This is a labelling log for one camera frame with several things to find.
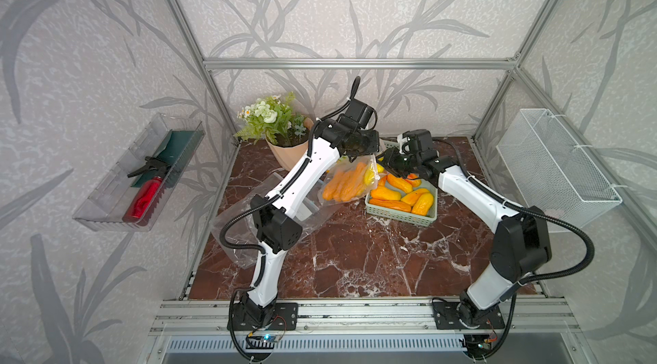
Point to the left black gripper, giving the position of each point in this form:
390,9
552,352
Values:
374,147

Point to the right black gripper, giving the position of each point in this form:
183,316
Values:
388,159

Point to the yellow mango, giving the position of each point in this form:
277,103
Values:
369,176
423,204

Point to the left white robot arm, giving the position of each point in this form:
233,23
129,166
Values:
342,133

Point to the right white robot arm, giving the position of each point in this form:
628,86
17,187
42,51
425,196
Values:
521,235

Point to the clear zip-top bag blue zipper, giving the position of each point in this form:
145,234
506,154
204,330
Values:
274,216

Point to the green plastic basket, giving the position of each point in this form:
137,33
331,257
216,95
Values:
401,193

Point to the potted white flower plant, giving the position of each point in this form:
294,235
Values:
274,119

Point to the green book in tray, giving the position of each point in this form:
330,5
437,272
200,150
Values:
175,145

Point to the red black pruning shears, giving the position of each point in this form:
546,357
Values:
148,192

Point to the white wire mesh basket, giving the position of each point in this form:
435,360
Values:
553,171

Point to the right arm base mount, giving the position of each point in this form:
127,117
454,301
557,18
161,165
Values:
463,316

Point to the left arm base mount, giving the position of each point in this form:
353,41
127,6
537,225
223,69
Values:
280,316

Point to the clear wall-mounted tray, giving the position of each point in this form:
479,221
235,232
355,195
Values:
136,189

